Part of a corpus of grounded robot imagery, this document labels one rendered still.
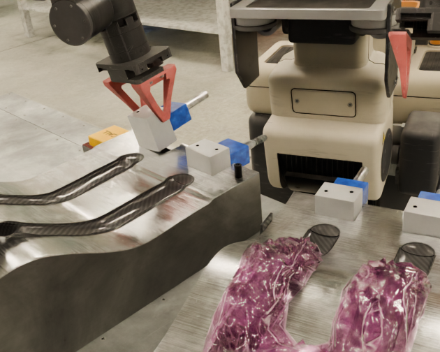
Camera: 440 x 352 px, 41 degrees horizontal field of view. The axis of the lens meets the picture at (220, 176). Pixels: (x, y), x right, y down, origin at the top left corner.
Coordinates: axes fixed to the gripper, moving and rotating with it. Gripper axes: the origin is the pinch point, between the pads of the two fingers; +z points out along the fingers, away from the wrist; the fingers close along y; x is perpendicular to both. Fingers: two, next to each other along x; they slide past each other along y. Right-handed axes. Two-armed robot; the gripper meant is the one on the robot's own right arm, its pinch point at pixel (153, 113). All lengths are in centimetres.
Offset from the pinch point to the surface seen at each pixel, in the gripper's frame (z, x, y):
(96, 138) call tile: 7.3, 0.1, -21.7
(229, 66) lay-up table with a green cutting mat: 91, 199, -221
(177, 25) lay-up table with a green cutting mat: 63, 200, -263
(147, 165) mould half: 4.5, -6.2, 3.8
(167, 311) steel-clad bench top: 13.9, -19.2, 19.4
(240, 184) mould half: 7.3, -2.1, 17.6
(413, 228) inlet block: 13.7, 5.1, 36.9
